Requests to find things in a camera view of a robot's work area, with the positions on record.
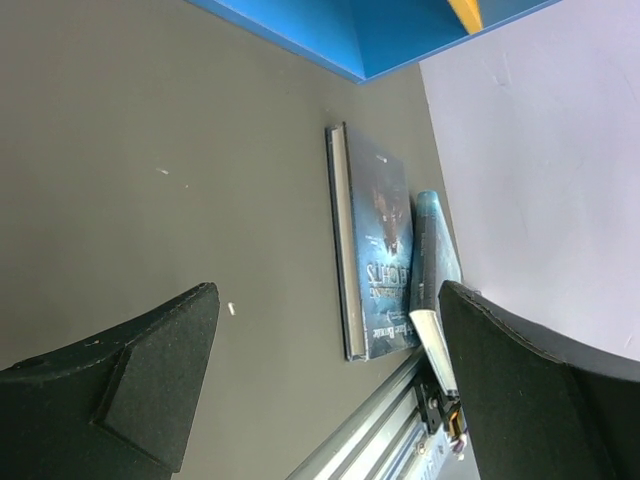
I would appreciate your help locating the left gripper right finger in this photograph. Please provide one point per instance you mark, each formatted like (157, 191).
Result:
(539, 404)

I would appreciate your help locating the teal blue cover book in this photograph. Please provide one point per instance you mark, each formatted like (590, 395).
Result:
(434, 261)

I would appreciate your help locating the aluminium mounting rail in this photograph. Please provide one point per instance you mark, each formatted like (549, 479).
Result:
(406, 429)

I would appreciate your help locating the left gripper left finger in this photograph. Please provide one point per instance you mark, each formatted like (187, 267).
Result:
(119, 404)

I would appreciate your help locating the blue pink yellow shelf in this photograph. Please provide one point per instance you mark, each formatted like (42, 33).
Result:
(365, 40)

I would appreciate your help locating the dark Wuthering Heights book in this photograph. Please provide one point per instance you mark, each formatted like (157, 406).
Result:
(373, 237)

